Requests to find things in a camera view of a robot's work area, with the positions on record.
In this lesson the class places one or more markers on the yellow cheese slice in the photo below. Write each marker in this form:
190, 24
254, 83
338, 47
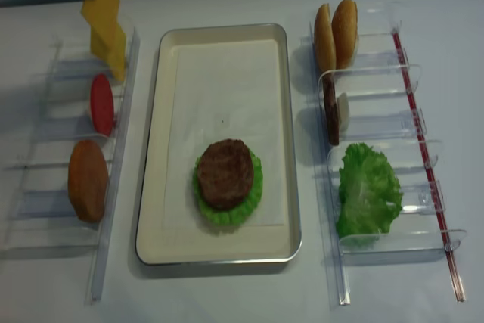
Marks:
108, 40

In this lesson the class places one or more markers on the red tomato slice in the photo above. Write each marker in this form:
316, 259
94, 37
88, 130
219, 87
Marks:
101, 105

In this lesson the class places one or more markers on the brown meat patty on tray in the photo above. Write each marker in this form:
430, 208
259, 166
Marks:
225, 174

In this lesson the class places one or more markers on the green lettuce leaf on tray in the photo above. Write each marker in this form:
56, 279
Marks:
240, 214

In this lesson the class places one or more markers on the brown meat patty in rack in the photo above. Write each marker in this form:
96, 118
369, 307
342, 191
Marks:
331, 110

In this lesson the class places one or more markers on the green lettuce leaf in rack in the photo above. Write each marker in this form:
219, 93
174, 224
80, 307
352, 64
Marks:
370, 193

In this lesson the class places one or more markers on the metal tray with paper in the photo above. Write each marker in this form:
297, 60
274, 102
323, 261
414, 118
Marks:
216, 83

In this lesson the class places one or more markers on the orange bun in left rack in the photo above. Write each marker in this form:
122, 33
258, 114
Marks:
87, 181

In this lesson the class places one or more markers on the front bun half in rack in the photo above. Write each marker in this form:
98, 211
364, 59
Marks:
324, 45

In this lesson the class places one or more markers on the bun half in rack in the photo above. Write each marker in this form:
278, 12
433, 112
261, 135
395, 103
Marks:
324, 45
345, 32

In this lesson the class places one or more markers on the rear bun half in rack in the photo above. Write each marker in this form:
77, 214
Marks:
345, 32

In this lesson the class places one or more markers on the clear acrylic rack red rail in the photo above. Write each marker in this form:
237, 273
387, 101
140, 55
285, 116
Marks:
381, 85

